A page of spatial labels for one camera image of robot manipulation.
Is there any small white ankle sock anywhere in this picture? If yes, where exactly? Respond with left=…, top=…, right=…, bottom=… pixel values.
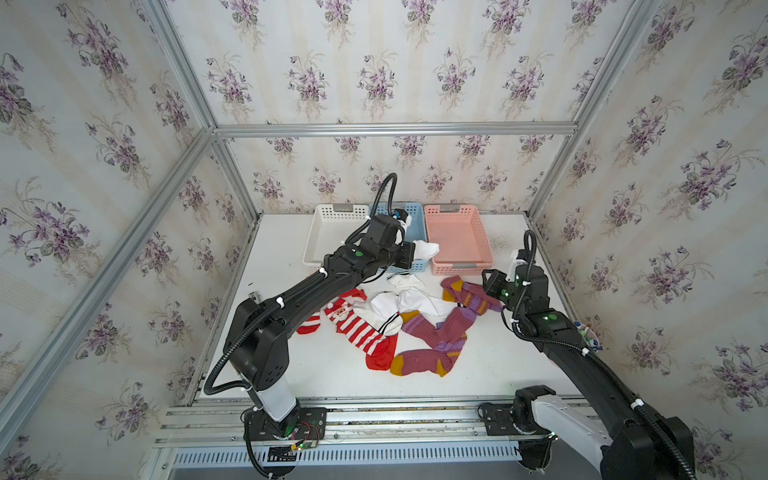
left=413, top=240, right=440, bottom=261

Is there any purple yellow sock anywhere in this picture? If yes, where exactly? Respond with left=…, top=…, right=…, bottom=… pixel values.
left=440, top=276, right=502, bottom=316
left=389, top=334, right=467, bottom=377

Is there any purple striped sock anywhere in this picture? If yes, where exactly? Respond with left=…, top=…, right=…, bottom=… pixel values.
left=401, top=306, right=477, bottom=356

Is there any purple yellow sock front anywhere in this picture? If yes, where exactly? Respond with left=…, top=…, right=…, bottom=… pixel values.
left=389, top=334, right=467, bottom=377

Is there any red white striped santa sock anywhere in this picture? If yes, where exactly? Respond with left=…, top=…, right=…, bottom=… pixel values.
left=322, top=299, right=387, bottom=356

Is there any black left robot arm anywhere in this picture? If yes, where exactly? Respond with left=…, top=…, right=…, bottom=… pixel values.
left=202, top=173, right=414, bottom=422

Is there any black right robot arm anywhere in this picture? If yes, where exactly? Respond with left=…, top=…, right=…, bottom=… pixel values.
left=478, top=230, right=696, bottom=479

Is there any blue plastic basket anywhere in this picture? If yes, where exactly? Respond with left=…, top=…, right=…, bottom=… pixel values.
left=359, top=202, right=427, bottom=273

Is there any pink plastic basket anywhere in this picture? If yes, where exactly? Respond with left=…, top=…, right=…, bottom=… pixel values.
left=424, top=204, right=493, bottom=277

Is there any white plastic basket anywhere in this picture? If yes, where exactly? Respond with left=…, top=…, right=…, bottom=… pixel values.
left=302, top=203, right=369, bottom=268

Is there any white sock upper middle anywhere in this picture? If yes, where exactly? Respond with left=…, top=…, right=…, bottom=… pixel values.
left=397, top=288, right=457, bottom=322

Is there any white sock with black stripes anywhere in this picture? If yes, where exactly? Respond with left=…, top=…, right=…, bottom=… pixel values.
left=353, top=292, right=403, bottom=337

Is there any red snowflake sock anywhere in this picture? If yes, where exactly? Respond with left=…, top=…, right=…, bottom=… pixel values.
left=340, top=288, right=367, bottom=303

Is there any plain red sock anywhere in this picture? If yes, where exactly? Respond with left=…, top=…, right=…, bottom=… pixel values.
left=364, top=334, right=398, bottom=371

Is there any colorful small items bundle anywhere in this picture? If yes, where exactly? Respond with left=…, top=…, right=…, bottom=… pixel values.
left=574, top=322, right=603, bottom=351

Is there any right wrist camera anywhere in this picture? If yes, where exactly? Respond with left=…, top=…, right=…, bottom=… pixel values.
left=507, top=249, right=527, bottom=279

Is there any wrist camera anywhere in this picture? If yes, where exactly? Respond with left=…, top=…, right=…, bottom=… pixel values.
left=390, top=208, right=410, bottom=223
left=507, top=249, right=527, bottom=279

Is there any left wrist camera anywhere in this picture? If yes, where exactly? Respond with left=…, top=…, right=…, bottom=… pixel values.
left=390, top=208, right=410, bottom=223

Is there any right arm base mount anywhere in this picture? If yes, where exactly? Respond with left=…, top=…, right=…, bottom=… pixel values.
left=477, top=402, right=557, bottom=438

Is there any aluminium rail front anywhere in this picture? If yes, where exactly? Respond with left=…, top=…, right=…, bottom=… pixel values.
left=152, top=396, right=513, bottom=448

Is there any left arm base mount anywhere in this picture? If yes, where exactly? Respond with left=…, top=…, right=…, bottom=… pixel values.
left=240, top=407, right=328, bottom=444

